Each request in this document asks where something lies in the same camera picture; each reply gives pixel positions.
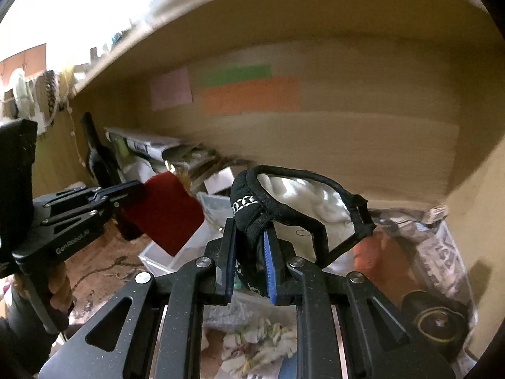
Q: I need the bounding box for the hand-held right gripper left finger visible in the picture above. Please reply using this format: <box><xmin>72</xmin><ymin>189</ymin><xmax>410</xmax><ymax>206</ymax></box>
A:
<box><xmin>37</xmin><ymin>217</ymin><xmax>238</xmax><ymax>379</ymax></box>

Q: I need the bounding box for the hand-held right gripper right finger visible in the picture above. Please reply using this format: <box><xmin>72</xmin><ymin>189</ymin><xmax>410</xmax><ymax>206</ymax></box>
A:
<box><xmin>262</xmin><ymin>229</ymin><xmax>468</xmax><ymax>379</ymax></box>

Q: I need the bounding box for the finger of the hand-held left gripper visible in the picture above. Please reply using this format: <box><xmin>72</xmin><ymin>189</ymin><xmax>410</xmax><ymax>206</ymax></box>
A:
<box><xmin>43</xmin><ymin>180</ymin><xmax>146</xmax><ymax>211</ymax></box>
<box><xmin>39</xmin><ymin>201</ymin><xmax>140</xmax><ymax>242</ymax></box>

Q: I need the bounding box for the red cloth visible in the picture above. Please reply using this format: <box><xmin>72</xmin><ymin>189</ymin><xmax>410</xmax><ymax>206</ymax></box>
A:
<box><xmin>119</xmin><ymin>171</ymin><xmax>205</xmax><ymax>257</ymax></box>

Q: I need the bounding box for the black and white bra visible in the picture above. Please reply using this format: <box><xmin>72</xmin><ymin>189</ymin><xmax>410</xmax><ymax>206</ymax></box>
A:
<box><xmin>230</xmin><ymin>165</ymin><xmax>377</xmax><ymax>297</ymax></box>

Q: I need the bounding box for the person's left forearm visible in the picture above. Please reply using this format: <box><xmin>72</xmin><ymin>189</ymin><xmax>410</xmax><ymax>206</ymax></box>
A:
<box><xmin>0</xmin><ymin>284</ymin><xmax>66</xmax><ymax>379</ymax></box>

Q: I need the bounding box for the person's left hand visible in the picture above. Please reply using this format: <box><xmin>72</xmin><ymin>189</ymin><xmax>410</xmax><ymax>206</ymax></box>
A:
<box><xmin>11</xmin><ymin>262</ymin><xmax>76</xmax><ymax>326</ymax></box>

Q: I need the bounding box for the stack of papers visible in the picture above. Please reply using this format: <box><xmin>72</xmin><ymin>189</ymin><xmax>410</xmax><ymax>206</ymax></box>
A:
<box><xmin>104</xmin><ymin>126</ymin><xmax>222</xmax><ymax>163</ymax></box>

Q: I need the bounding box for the white plastic box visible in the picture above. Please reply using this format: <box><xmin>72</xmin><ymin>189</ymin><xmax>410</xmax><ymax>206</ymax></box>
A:
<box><xmin>138</xmin><ymin>190</ymin><xmax>237</xmax><ymax>280</ymax></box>

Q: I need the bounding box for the floral cloth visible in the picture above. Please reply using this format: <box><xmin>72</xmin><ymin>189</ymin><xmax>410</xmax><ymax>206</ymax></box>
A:
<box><xmin>200</xmin><ymin>312</ymin><xmax>299</xmax><ymax>379</ymax></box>

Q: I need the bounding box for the orange cloth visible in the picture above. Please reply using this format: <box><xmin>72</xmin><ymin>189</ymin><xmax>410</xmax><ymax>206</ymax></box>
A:
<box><xmin>352</xmin><ymin>232</ymin><xmax>419</xmax><ymax>298</ymax></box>

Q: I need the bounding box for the pink sticky note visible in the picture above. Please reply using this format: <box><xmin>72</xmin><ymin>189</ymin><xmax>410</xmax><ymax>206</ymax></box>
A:
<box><xmin>150</xmin><ymin>67</ymin><xmax>194</xmax><ymax>112</ymax></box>

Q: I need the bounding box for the woven hanging bag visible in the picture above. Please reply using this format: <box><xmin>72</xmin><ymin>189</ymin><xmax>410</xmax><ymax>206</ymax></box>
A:
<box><xmin>39</xmin><ymin>70</ymin><xmax>61</xmax><ymax>124</ymax></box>

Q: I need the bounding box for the orange sticky note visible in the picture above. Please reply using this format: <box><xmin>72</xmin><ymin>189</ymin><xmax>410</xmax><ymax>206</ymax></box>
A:
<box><xmin>201</xmin><ymin>76</ymin><xmax>301</xmax><ymax>116</ymax></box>

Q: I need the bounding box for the green sticky note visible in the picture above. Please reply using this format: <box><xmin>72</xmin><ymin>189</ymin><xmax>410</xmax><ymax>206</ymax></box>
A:
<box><xmin>196</xmin><ymin>64</ymin><xmax>273</xmax><ymax>86</ymax></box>

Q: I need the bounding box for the printed plastic bag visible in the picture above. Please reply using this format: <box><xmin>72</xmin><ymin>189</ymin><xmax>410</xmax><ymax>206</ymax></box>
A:
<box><xmin>369</xmin><ymin>204</ymin><xmax>479</xmax><ymax>366</ymax></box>

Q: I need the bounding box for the black round tin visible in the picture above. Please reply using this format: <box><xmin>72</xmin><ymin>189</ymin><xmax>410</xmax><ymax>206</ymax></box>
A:
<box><xmin>401</xmin><ymin>290</ymin><xmax>471</xmax><ymax>359</ymax></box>

